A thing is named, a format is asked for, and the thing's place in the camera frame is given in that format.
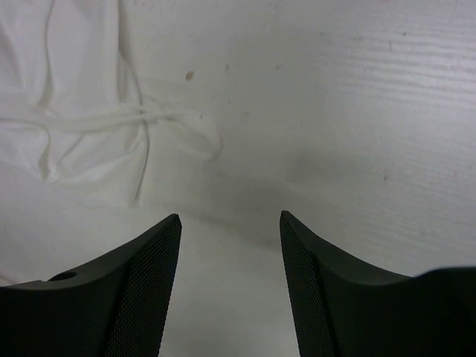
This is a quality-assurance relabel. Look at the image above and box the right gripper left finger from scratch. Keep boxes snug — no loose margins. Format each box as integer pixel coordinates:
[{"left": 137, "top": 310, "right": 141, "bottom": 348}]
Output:
[{"left": 1, "top": 214, "right": 181, "bottom": 356}]

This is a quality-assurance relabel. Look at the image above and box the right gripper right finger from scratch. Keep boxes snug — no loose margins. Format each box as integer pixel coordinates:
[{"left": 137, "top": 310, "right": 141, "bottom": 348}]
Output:
[{"left": 280, "top": 211, "right": 475, "bottom": 356}]

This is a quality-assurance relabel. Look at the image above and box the white tank top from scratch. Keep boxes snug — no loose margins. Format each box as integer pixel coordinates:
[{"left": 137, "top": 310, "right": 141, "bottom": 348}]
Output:
[{"left": 1, "top": 1, "right": 222, "bottom": 207}]

